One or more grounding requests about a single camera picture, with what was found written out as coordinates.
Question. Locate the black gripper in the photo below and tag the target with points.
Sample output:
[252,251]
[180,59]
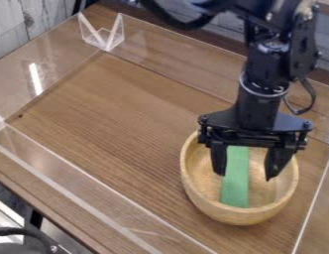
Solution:
[254,123]

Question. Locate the green rectangular block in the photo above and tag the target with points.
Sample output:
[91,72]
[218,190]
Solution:
[235,180]

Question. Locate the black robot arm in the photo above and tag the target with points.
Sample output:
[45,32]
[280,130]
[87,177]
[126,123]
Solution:
[282,54]

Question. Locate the wooden brown bowl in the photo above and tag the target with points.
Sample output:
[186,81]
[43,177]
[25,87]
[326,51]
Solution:
[268,196]

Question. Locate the clear acrylic enclosure wall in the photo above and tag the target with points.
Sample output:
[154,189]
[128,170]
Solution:
[98,147]

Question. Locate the clear acrylic corner bracket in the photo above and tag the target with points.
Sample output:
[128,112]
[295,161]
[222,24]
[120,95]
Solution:
[102,38]

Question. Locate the black table frame bracket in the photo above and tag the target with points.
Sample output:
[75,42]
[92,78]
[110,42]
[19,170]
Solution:
[49,240]

